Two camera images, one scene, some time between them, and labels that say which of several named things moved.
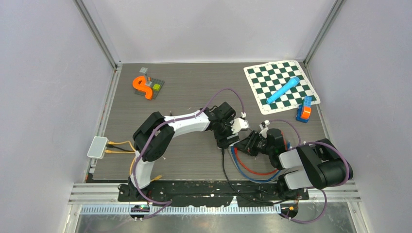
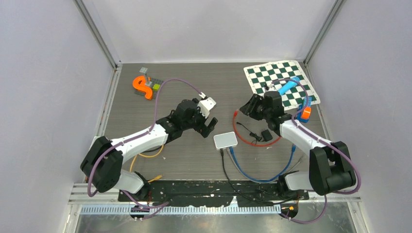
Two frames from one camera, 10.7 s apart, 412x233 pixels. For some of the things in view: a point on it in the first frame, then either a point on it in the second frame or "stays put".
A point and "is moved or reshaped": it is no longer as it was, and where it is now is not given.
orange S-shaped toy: [139, 83] stays put
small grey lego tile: [143, 70] stays put
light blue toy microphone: [292, 83] stays put
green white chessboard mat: [266, 78] stays put
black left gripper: [222, 141] to [202, 129]
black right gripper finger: [248, 151] to [258, 115]
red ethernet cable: [235, 148] is moved or reshaped
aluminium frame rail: [345, 192] stays put
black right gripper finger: [246, 144] to [248, 108]
